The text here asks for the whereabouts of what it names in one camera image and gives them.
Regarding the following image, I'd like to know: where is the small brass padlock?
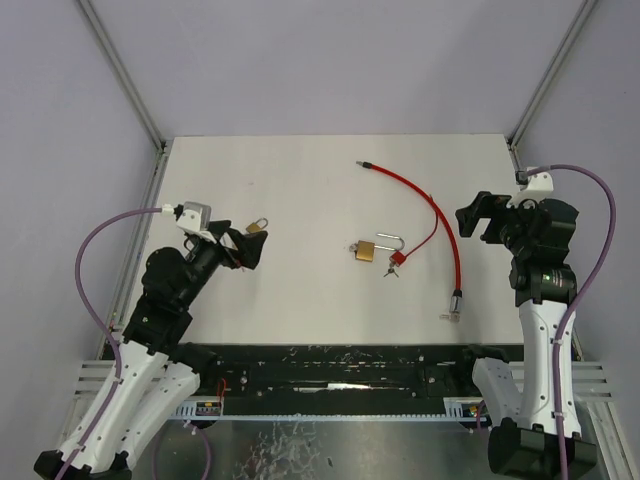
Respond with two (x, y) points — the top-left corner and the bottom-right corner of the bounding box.
(246, 217), (269, 234)

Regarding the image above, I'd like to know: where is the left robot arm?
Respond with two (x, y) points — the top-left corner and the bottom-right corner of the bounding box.
(34, 220), (268, 479)

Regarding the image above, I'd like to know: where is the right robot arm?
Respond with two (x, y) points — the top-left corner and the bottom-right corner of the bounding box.
(456, 191), (598, 479)

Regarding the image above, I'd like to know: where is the large brass padlock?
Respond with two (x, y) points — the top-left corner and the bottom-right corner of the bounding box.
(349, 233), (405, 262)

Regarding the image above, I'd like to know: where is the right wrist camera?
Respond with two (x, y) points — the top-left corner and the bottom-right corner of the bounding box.
(510, 169), (554, 207)

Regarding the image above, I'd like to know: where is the red cable lock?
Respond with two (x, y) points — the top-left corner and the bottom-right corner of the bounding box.
(356, 161), (463, 321)

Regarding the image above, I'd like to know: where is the left aluminium frame post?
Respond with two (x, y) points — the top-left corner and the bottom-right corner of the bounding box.
(74, 0), (169, 151)

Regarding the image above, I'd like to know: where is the aluminium frame post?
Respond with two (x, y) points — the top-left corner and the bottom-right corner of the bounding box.
(74, 0), (169, 151)
(506, 0), (600, 152)

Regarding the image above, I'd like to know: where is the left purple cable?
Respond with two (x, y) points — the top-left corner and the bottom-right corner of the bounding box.
(52, 205), (179, 479)

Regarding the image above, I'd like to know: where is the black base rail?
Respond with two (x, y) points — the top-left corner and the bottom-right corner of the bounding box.
(159, 342), (516, 416)

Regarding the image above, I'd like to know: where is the right aluminium frame post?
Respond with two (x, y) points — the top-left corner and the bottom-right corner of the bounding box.
(506, 0), (600, 152)

